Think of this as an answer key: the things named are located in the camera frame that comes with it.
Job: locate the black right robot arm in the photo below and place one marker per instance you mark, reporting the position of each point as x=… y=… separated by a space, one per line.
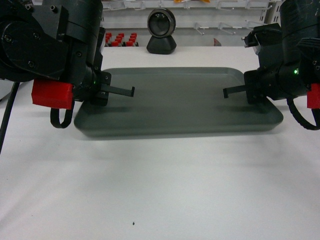
x=288 y=54

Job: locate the grey-silver rectangular tray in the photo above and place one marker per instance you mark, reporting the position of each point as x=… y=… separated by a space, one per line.
x=179 y=101

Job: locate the white pegboard hook rack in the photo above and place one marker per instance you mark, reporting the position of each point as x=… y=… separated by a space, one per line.
x=198 y=23

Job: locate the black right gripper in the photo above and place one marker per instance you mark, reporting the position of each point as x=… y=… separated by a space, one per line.
x=278 y=81

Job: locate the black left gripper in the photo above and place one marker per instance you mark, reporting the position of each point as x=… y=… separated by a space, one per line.
x=93 y=85

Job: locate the black round barcode scanner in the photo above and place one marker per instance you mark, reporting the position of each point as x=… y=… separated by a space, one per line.
x=161 y=24

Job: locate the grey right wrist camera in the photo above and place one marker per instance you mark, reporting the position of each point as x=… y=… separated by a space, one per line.
x=251 y=41

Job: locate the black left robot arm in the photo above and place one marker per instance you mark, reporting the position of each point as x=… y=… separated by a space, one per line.
x=57 y=45

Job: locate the white checkout table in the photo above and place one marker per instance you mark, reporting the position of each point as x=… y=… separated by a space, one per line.
x=57 y=184

